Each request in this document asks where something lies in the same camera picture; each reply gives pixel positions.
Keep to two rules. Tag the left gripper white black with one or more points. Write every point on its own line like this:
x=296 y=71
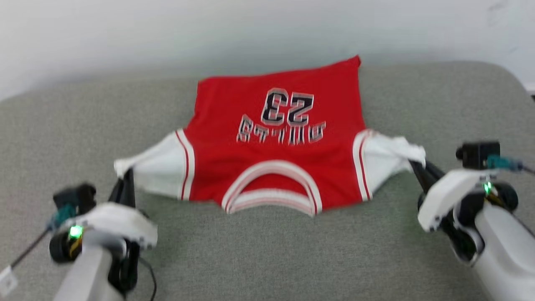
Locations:
x=113 y=223

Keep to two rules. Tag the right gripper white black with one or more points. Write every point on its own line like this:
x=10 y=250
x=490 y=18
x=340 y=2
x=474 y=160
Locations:
x=447 y=196

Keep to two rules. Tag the red white basketball jersey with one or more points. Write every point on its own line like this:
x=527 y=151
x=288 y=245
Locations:
x=271 y=146

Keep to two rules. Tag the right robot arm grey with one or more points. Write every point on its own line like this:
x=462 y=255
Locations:
x=505 y=251

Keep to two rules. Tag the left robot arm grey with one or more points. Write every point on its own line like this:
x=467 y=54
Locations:
x=90 y=271

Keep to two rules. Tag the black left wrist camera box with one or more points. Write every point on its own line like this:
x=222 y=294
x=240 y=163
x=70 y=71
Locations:
x=75 y=196

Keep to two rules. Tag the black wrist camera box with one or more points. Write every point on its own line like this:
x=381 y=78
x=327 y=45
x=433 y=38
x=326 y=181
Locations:
x=75 y=196
x=478 y=154

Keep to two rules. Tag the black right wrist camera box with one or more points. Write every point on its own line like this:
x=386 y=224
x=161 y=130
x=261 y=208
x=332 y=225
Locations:
x=478 y=154

